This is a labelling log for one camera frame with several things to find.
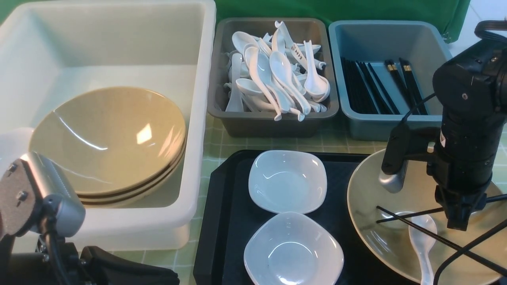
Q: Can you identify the tan noodle bowl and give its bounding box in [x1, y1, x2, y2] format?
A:
[347, 150, 507, 285]

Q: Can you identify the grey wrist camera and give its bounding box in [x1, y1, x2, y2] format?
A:
[1, 152, 86, 238]
[379, 124, 440, 194]

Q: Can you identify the bundle of black chopsticks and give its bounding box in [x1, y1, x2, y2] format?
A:
[340, 57, 429, 115]

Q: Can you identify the black plastic serving tray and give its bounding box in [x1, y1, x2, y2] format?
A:
[194, 150, 419, 285]

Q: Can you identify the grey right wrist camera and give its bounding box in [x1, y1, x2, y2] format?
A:
[379, 124, 440, 194]

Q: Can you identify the pile of white spoons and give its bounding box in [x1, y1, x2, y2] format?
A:
[223, 21, 331, 122]

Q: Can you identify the white ceramic soup spoon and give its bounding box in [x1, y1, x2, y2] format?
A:
[409, 214, 438, 285]

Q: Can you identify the grey plastic spoon bin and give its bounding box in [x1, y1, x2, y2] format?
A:
[208, 17, 340, 137]

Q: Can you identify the large white plastic tub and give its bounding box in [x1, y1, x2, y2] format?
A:
[0, 0, 216, 251]

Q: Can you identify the blue-grey plastic chopstick bin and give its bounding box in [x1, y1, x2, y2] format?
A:
[328, 21, 452, 141]

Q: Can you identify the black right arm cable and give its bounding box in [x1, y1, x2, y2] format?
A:
[400, 20, 507, 285]

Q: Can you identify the green checkered tablecloth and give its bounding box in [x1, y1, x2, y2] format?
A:
[107, 63, 507, 285]

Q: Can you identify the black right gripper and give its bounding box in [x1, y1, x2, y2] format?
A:
[433, 39, 506, 231]

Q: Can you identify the white square dish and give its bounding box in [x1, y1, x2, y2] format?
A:
[243, 212, 345, 285]
[248, 150, 328, 214]

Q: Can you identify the white square dish front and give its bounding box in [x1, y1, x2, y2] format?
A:
[243, 212, 345, 285]

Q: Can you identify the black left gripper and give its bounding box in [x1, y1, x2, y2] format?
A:
[1, 236, 180, 285]

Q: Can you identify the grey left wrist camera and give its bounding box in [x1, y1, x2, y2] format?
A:
[1, 152, 86, 238]

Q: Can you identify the stack of white plates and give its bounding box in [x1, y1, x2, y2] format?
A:
[0, 127, 34, 176]

